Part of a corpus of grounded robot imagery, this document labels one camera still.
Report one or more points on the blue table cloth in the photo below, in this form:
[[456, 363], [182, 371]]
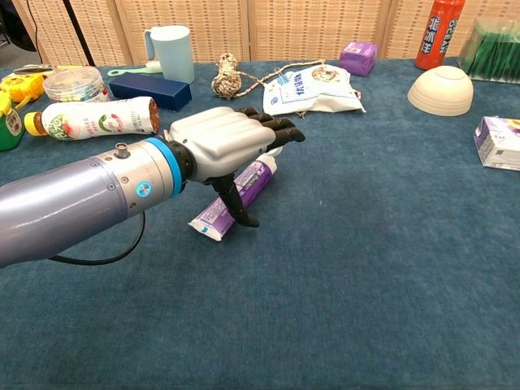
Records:
[[325, 284]]

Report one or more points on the navy blue long box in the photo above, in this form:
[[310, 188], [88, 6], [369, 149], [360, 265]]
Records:
[[150, 89]]

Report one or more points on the purple cube box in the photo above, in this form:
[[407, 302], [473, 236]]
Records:
[[357, 59]]

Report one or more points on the dark wheeled equipment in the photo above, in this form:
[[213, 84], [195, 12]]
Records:
[[16, 24]]

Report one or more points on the clear round plastic jar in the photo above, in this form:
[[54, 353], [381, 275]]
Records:
[[75, 85]]

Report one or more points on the white drink bottle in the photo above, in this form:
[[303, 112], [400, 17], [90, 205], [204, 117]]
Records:
[[93, 120]]

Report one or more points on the purple white drink carton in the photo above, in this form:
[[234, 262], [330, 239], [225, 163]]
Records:
[[499, 142]]

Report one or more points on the woven bamboo folding screen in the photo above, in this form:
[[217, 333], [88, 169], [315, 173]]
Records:
[[284, 28]]

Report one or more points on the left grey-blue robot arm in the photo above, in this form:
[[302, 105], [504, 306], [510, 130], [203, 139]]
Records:
[[61, 199]]

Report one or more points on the orange drink can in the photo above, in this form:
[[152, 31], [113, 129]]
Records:
[[438, 40]]

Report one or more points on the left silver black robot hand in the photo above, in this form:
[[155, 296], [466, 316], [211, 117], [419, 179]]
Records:
[[227, 134]]

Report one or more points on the light blue plastic mug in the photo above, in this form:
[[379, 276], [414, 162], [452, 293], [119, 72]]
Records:
[[174, 53]]

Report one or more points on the green jar with yellow lid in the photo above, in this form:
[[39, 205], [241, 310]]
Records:
[[10, 130]]

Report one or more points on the mint green brush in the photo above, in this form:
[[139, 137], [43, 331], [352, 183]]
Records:
[[134, 72]]

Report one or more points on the yellow tape measure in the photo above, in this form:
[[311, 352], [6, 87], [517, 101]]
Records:
[[20, 87]]

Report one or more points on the purple white toothpaste tube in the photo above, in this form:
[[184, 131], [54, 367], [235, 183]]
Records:
[[252, 178]]

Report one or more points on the black tripod stand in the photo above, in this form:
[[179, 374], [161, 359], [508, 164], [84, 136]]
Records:
[[77, 32]]

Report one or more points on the razor on yellow blister card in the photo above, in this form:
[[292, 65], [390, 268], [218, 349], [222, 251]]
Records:
[[32, 70]]

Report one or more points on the clear box of green packets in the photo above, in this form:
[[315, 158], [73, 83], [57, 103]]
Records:
[[495, 53]]

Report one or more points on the white printed snack bag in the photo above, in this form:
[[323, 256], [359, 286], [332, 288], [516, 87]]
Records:
[[308, 93]]

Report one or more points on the beige upturned bowl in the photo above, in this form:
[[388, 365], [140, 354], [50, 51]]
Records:
[[440, 91]]

